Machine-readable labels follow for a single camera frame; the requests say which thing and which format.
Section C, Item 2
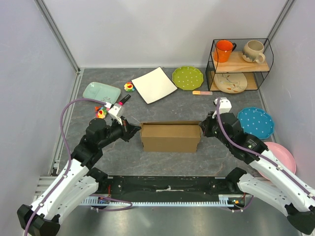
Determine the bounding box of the mint green rectangular tray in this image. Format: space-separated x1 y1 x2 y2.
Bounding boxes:
83 82 121 104

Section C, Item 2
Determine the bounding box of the rainbow flower keychain toy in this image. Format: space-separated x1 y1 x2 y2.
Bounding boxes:
94 106 107 119

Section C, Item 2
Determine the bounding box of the orange pink pastel highlighter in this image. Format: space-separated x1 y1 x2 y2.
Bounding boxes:
192 90 213 95

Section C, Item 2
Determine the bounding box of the pink round plate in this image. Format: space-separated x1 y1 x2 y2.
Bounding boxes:
264 142 297 174

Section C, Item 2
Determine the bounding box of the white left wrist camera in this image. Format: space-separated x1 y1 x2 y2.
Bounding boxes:
105 102 123 125

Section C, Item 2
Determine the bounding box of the green polka dot plate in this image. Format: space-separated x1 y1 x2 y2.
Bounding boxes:
172 66 204 91

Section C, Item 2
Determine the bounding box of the cream floral oval plate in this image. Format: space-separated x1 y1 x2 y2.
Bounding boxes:
214 73 248 93

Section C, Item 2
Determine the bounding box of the orange mug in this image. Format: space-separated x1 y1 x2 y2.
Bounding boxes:
214 40 237 63

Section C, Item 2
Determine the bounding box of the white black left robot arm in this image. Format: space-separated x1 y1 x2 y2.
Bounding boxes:
17 118 141 236

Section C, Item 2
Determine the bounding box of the black wire wooden shelf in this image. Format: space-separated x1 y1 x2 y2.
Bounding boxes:
206 38 274 91

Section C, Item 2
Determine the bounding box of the white square plate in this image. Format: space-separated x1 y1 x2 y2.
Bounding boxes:
131 67 177 104

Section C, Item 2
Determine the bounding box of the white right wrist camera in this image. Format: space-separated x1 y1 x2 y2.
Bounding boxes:
214 97 232 114

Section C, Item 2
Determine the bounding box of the grey slotted cable duct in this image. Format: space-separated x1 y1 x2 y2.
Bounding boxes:
80 196 234 207

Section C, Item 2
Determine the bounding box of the beige ceramic mug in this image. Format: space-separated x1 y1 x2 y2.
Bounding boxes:
242 40 266 64

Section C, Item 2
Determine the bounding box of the brown cardboard box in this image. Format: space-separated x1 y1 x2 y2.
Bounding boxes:
140 120 201 153

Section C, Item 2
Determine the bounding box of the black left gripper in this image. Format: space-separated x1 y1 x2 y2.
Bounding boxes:
99 116 141 148

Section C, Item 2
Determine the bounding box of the pink black highlighter marker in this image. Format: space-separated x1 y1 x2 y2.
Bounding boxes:
118 94 131 106

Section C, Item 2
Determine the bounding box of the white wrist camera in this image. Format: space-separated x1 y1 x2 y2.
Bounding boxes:
105 102 123 125
214 97 232 114

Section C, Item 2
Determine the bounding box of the blue polka dot plate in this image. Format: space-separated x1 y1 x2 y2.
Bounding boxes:
237 107 275 140

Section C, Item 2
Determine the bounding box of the colourful flower plush toy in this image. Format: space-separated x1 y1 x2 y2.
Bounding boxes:
124 82 135 92

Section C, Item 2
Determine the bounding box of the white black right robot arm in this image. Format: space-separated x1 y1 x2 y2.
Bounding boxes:
199 112 315 235

